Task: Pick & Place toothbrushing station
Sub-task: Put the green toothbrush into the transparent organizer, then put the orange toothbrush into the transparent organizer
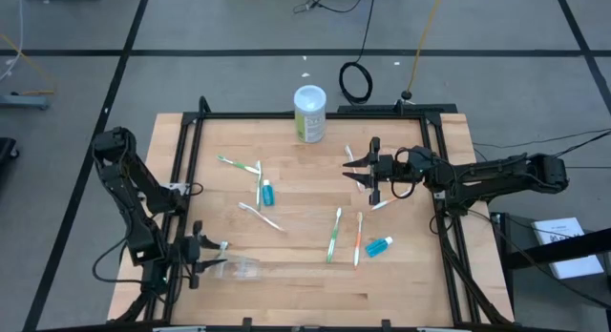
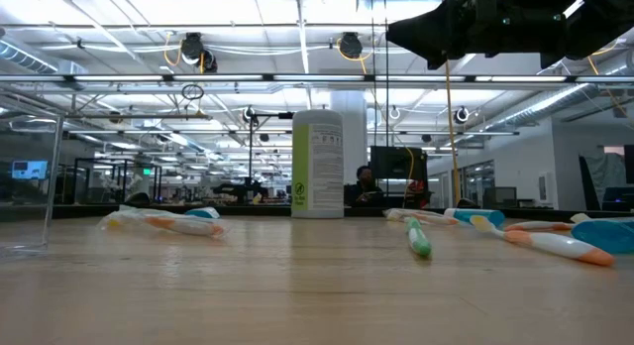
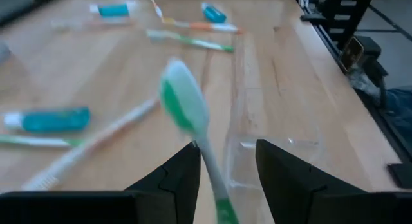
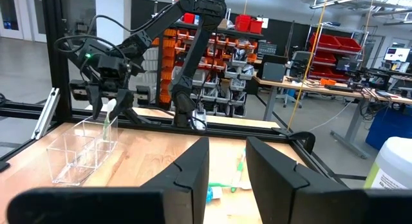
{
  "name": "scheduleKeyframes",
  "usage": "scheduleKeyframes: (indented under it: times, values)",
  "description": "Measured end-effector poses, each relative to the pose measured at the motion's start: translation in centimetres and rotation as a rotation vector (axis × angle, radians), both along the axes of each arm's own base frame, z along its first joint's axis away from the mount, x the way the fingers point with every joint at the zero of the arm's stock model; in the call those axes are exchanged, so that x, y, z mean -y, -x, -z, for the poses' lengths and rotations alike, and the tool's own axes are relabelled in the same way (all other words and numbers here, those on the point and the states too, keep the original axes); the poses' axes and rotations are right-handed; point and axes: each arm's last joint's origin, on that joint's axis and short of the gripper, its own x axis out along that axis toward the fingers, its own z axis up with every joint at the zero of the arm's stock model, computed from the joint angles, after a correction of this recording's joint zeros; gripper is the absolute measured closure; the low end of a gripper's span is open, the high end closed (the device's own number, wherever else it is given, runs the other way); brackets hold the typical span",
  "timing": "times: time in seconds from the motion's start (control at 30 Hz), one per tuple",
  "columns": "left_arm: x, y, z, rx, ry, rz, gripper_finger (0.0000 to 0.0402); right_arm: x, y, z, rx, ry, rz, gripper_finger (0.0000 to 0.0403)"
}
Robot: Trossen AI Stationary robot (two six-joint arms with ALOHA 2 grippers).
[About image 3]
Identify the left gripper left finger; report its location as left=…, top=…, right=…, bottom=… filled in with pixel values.
left=124, top=142, right=202, bottom=224

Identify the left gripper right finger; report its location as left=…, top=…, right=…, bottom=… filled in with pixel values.
left=255, top=138, right=371, bottom=224

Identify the clear plastic cup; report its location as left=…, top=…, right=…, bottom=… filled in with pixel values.
left=223, top=33, right=324, bottom=199

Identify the green white toothbrush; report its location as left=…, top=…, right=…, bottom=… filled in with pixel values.
left=0, top=135, right=84, bottom=149
left=159, top=58, right=241, bottom=224
left=145, top=28, right=235, bottom=53

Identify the small blue mouthwash bottle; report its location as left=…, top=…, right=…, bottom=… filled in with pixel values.
left=3, top=106, right=92, bottom=134
left=201, top=1, right=228, bottom=24
left=89, top=1, right=138, bottom=19

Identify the blue plastic bag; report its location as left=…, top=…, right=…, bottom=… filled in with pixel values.
left=357, top=85, right=412, bottom=147

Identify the small black table camera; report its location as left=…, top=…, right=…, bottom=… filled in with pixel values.
left=337, top=35, right=389, bottom=89

